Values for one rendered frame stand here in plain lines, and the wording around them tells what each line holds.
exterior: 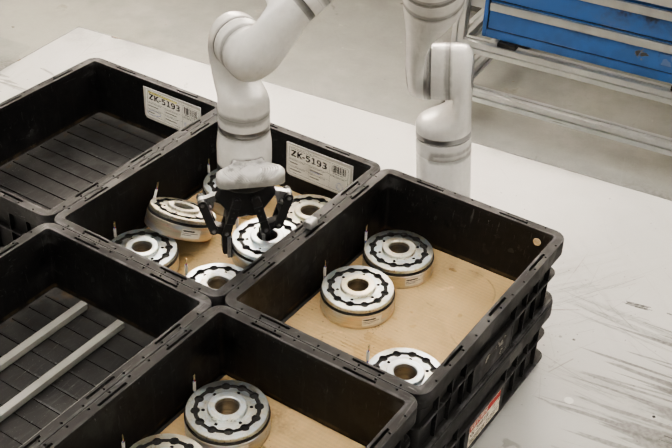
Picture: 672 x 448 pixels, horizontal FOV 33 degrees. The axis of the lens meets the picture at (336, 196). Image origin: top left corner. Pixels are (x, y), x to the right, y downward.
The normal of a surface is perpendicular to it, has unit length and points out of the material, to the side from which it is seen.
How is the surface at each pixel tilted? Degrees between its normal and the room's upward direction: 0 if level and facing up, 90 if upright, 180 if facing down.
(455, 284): 0
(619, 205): 0
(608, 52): 90
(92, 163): 0
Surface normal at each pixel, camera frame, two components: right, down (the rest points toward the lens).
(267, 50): 0.61, 0.25
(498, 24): -0.47, 0.47
